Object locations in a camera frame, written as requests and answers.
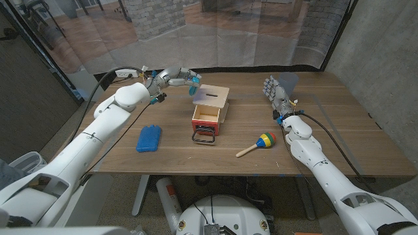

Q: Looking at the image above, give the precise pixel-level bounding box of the printed room backdrop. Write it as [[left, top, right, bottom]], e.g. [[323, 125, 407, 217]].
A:
[[6, 0, 357, 75]]

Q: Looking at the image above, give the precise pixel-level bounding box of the dark grey partition panel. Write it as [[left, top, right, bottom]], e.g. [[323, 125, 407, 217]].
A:
[[0, 6, 82, 164]]

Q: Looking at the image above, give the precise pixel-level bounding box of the wooden box with slot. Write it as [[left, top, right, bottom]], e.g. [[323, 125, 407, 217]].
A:
[[191, 84, 231, 124]]

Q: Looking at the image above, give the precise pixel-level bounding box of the person in blue jeans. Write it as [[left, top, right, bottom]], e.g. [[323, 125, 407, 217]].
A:
[[0, 159, 24, 191]]

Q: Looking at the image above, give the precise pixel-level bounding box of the white cylinder with orange label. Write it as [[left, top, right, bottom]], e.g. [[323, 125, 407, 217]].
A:
[[155, 177, 184, 233]]

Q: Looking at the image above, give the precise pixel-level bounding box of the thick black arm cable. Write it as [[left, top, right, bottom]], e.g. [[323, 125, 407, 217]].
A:
[[67, 66, 145, 148], [293, 111, 375, 193]]

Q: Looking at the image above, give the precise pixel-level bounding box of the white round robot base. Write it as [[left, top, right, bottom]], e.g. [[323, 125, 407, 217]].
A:
[[175, 195, 271, 235]]

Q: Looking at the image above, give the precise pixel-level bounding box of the teal toy phone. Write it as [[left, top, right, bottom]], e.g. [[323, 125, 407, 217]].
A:
[[188, 76, 201, 97]]

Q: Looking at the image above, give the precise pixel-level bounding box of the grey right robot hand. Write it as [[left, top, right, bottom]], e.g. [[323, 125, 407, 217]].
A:
[[263, 75, 297, 120]]

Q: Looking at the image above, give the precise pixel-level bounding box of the red drawer with black handle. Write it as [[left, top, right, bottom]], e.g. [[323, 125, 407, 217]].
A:
[[191, 104, 221, 144]]

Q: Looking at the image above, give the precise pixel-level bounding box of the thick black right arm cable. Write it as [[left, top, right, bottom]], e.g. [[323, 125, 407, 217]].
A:
[[293, 111, 375, 193]]

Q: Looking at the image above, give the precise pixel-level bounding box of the white power strip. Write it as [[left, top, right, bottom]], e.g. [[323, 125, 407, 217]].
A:
[[114, 68, 144, 78]]

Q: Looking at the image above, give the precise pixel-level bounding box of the grey table leg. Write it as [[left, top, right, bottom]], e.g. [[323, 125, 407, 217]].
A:
[[293, 177, 317, 221], [131, 174, 151, 217]]

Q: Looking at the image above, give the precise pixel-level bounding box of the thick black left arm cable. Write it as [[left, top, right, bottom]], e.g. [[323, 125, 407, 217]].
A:
[[67, 66, 145, 148]]

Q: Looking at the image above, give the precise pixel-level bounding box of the black backdrop frame pole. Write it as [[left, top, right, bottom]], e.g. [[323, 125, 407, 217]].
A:
[[321, 0, 359, 72]]

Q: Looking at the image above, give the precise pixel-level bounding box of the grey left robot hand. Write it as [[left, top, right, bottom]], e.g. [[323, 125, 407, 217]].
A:
[[145, 67, 202, 99]]

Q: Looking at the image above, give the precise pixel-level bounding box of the translucent grey cup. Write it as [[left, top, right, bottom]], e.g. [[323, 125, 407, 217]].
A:
[[278, 72, 300, 96]]

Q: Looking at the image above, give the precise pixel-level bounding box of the blue ice pack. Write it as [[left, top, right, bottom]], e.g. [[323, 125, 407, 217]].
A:
[[135, 124, 162, 153]]

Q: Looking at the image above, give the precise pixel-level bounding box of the white cabinet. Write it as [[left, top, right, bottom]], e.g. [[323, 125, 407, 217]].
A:
[[67, 69, 106, 102]]

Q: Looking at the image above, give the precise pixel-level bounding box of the colourful wooden maraca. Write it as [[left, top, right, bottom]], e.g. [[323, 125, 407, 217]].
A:
[[235, 131, 277, 159]]

